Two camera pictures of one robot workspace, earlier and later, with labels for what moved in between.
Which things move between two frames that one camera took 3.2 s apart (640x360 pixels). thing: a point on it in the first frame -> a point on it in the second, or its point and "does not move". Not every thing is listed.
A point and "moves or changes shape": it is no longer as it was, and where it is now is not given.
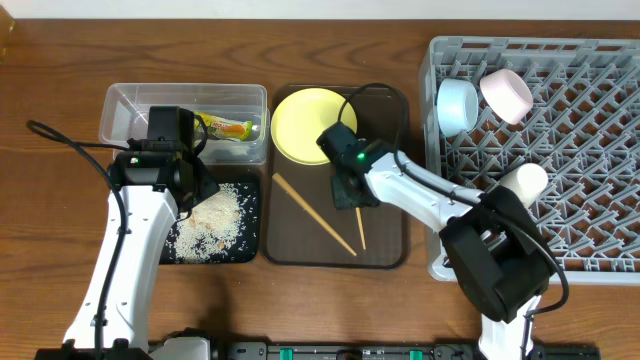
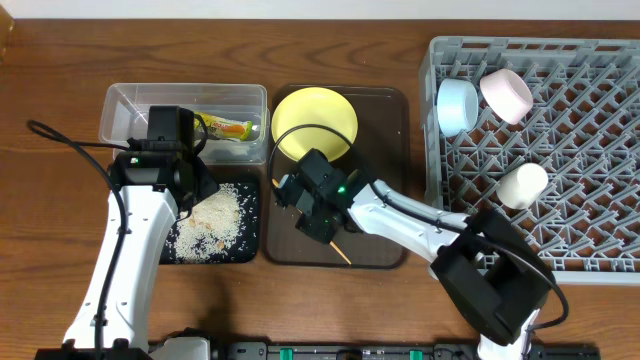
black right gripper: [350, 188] -> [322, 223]
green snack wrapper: [224, 127] does not move
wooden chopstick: [279, 178] moves or changes shape
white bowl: [507, 94] does not move
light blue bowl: [457, 107] does not move
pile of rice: [213, 225] does not move
